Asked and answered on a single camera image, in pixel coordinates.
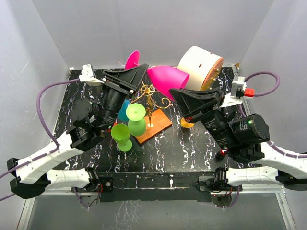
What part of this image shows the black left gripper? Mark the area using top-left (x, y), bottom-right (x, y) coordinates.
top-left (100, 64), bottom-right (148, 130)

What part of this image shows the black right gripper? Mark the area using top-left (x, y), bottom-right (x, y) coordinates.
top-left (169, 87), bottom-right (238, 150)

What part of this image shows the orange plastic wine glass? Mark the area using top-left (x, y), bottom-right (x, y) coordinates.
top-left (180, 118), bottom-right (194, 128)

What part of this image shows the magenta plastic wine glass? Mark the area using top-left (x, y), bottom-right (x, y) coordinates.
top-left (124, 49), bottom-right (190, 101)

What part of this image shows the green plastic wine glass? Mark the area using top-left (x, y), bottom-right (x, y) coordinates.
top-left (111, 123), bottom-right (132, 152)
top-left (126, 103), bottom-right (146, 137)

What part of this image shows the blue plastic wine glass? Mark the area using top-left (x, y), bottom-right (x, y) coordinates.
top-left (118, 99), bottom-right (130, 122)

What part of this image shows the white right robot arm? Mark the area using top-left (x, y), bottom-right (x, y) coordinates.
top-left (169, 88), bottom-right (307, 191)

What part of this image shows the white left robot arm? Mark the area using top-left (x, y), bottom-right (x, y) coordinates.
top-left (7, 64), bottom-right (148, 199)

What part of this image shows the white cylindrical container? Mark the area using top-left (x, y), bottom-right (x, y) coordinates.
top-left (177, 46), bottom-right (224, 91)

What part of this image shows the red push button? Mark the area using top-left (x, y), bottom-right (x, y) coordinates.
top-left (215, 149), bottom-right (228, 161)

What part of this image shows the gold wire wine glass rack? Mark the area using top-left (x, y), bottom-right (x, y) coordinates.
top-left (130, 82), bottom-right (173, 145)

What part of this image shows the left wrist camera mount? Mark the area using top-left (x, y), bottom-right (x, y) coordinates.
top-left (79, 64), bottom-right (104, 87)

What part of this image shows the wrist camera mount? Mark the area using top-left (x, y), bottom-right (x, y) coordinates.
top-left (79, 64), bottom-right (104, 87)
top-left (220, 76), bottom-right (255, 108)

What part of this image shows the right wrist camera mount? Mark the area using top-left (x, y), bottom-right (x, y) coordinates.
top-left (220, 76), bottom-right (255, 108)

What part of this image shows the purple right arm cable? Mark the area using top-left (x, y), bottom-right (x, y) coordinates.
top-left (237, 71), bottom-right (307, 209)

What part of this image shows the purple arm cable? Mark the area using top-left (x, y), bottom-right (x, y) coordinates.
top-left (0, 78), bottom-right (81, 202)
top-left (237, 71), bottom-right (307, 209)

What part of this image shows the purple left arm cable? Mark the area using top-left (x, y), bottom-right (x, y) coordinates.
top-left (0, 78), bottom-right (81, 202)

